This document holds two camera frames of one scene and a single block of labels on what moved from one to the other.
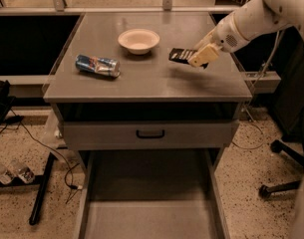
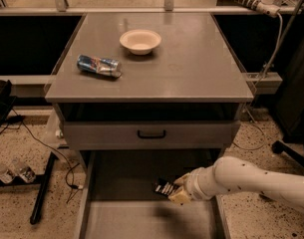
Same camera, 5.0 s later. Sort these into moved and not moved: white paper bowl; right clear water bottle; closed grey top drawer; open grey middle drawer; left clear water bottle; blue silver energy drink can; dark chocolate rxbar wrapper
Moved: dark chocolate rxbar wrapper
Not moved: right clear water bottle; closed grey top drawer; blue silver energy drink can; left clear water bottle; white paper bowl; open grey middle drawer
